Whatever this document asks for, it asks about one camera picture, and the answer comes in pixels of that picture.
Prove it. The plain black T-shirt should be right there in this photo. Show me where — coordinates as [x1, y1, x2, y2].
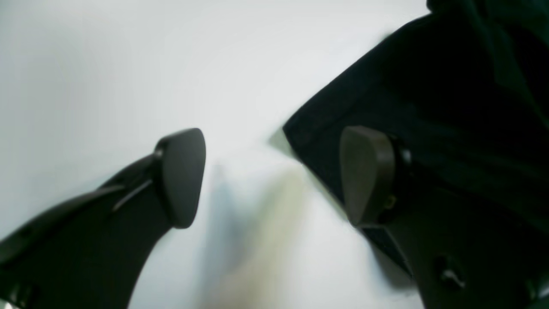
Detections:
[283, 0, 548, 281]

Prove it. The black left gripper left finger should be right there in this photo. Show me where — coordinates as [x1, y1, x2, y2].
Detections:
[0, 128, 206, 309]

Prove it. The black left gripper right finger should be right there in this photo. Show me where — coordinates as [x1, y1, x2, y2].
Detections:
[340, 126, 548, 309]

